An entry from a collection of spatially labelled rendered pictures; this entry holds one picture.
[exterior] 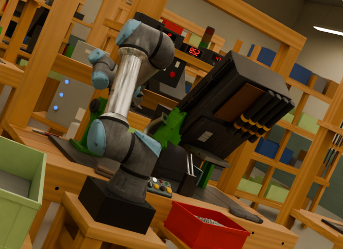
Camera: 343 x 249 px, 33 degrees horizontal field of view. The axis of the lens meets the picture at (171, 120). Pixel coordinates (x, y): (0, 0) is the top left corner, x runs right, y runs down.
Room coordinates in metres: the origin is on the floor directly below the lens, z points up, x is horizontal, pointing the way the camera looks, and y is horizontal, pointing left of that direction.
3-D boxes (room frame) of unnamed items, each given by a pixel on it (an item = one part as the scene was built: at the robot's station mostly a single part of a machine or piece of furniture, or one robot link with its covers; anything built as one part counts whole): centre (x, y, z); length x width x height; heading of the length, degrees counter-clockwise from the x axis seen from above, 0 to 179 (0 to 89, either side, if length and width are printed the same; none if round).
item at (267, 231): (2.71, -0.21, 0.82); 1.50 x 0.14 x 0.15; 123
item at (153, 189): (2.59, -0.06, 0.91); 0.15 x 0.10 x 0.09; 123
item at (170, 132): (2.85, -0.03, 1.17); 0.13 x 0.12 x 0.20; 123
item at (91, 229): (2.10, 0.05, 0.83); 0.32 x 0.32 x 0.04; 29
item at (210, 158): (2.90, -0.18, 1.11); 0.39 x 0.16 x 0.03; 33
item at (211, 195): (2.94, -0.05, 0.89); 1.10 x 0.42 x 0.02; 123
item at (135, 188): (2.10, 0.05, 1.00); 0.15 x 0.15 x 0.10
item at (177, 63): (3.06, 0.15, 1.42); 0.17 x 0.12 x 0.15; 123
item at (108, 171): (2.48, 0.16, 0.91); 0.10 x 0.08 x 0.03; 99
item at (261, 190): (8.66, -1.51, 1.14); 2.45 x 0.55 x 2.28; 123
